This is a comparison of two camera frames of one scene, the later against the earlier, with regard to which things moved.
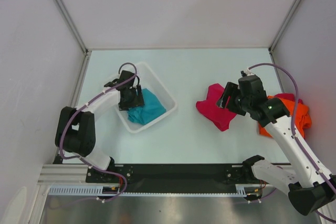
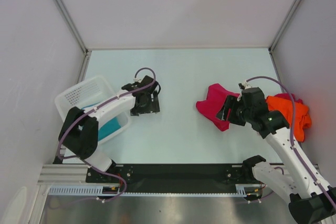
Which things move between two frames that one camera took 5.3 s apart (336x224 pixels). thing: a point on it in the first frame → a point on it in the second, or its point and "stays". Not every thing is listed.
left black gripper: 138,100 → 153,106
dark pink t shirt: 288,96 stays
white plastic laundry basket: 150,80 → 80,92
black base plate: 174,177 stays
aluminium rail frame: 61,174 stays
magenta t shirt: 209,108 stays
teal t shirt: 153,108 → 108,128
